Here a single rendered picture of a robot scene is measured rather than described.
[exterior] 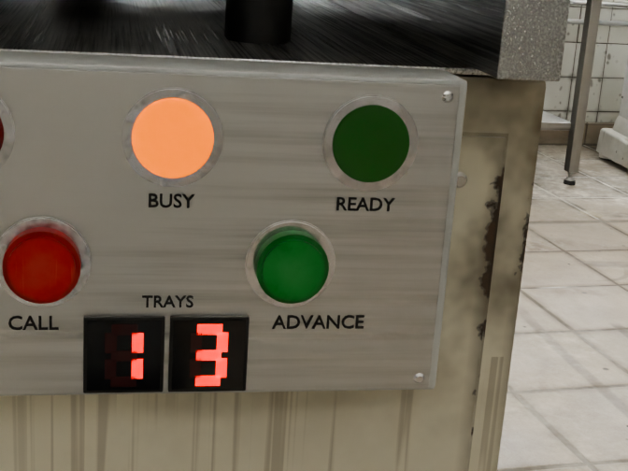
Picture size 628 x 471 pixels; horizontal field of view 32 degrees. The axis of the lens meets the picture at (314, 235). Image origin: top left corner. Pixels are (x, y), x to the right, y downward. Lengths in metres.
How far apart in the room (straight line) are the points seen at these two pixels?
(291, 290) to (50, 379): 0.11
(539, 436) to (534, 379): 0.27
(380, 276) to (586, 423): 1.72
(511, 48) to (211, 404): 0.21
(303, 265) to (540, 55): 0.13
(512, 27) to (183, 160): 0.14
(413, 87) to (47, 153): 0.15
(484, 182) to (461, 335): 0.07
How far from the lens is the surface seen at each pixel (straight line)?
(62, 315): 0.45
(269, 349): 0.46
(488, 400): 0.54
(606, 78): 4.96
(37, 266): 0.43
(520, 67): 0.46
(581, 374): 2.39
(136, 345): 0.45
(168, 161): 0.43
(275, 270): 0.44
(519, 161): 0.50
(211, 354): 0.46
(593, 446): 2.08
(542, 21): 0.46
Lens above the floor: 0.90
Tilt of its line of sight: 16 degrees down
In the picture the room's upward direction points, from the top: 4 degrees clockwise
